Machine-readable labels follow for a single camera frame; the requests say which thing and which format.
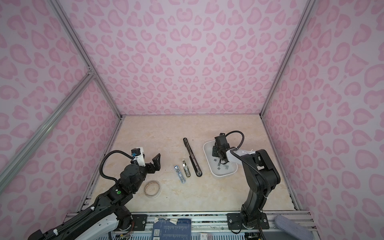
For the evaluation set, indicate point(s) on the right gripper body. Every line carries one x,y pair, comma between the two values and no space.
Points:
216,151

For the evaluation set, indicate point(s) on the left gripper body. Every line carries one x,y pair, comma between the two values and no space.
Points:
143,171

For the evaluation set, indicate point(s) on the black stapler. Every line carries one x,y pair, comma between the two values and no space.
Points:
193,159

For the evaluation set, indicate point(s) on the blue mini stapler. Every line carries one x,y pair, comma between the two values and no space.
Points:
180,175

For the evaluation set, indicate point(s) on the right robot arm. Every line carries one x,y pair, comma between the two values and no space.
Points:
261,174

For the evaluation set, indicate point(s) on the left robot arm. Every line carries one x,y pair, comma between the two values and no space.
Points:
110,203

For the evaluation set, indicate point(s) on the white plastic tray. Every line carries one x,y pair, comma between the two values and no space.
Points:
217,169

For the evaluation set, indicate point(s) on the clear tape roll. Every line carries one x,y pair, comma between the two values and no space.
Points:
152,189

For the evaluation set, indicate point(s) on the grey cloth pad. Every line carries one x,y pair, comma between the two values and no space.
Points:
293,229

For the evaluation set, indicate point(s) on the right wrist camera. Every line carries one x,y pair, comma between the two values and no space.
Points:
221,139

